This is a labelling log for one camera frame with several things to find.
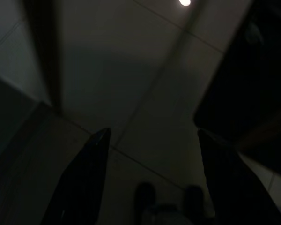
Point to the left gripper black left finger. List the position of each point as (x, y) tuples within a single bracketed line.
[(84, 182)]

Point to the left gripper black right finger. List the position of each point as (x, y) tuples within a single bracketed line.
[(231, 187)]

